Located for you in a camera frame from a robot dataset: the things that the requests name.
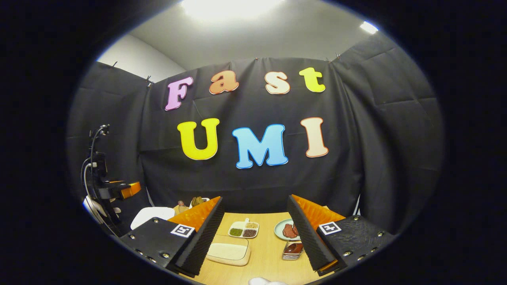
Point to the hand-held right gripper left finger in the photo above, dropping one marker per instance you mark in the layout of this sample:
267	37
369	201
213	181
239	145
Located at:
202	237

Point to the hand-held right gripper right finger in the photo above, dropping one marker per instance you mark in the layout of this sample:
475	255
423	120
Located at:
307	237

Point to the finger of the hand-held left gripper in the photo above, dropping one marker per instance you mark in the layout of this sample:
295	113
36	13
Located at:
128	190

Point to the brown wooden spoon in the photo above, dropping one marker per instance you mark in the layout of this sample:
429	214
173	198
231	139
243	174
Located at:
294	248

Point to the clear tray of white rice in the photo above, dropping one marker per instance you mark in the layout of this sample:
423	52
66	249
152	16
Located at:
227	251

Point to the white rice cooker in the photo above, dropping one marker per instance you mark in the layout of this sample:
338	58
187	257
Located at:
150	215

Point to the pale green plate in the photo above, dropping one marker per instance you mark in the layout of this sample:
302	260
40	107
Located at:
278	229

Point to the white toaster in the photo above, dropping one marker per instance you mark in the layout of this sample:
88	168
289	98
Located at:
206	201

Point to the white divided bean dish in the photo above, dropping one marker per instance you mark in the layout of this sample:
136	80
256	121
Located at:
243	229

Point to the large ceiling light panel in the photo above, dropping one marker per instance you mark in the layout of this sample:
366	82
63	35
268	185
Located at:
231	8

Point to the small ceiling light panel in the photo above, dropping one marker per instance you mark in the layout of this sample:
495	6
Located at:
368	27

